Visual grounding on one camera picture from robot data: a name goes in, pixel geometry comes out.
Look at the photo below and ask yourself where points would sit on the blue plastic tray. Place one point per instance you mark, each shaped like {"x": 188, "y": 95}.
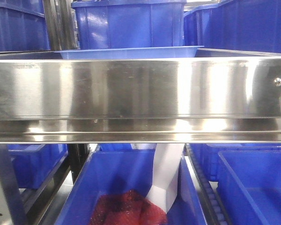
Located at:
{"x": 131, "y": 53}

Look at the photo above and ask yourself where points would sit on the white plastic piece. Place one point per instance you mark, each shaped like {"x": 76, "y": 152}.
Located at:
{"x": 163, "y": 191}

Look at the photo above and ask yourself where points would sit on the blue bin lower centre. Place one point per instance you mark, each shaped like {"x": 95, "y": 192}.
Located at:
{"x": 115, "y": 172}

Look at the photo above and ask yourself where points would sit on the blue bin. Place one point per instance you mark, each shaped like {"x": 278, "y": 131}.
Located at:
{"x": 115, "y": 172}
{"x": 248, "y": 178}
{"x": 23, "y": 26}
{"x": 246, "y": 25}
{"x": 107, "y": 24}
{"x": 33, "y": 162}

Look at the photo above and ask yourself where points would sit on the red mesh cloth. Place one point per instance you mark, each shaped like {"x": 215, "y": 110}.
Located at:
{"x": 129, "y": 208}

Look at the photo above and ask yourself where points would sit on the blue bin upper centre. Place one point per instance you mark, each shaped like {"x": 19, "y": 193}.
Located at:
{"x": 107, "y": 24}

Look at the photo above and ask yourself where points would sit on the blue bin lower left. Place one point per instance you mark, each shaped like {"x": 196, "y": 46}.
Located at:
{"x": 33, "y": 162}

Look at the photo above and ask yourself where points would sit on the blue bin lower right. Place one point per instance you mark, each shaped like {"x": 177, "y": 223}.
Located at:
{"x": 248, "y": 178}

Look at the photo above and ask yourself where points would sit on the blue bin upper right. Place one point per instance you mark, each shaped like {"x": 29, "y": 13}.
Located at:
{"x": 246, "y": 25}

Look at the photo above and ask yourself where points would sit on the blue bin upper left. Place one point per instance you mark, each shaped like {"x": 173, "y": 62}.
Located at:
{"x": 23, "y": 26}

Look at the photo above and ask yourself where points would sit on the steel shelf front rail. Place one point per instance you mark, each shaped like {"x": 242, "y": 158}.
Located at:
{"x": 215, "y": 96}

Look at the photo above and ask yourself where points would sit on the rail screw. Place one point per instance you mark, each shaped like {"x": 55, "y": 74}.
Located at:
{"x": 277, "y": 81}

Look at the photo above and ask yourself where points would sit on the grey shelf upright post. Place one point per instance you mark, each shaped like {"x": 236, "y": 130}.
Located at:
{"x": 11, "y": 206}

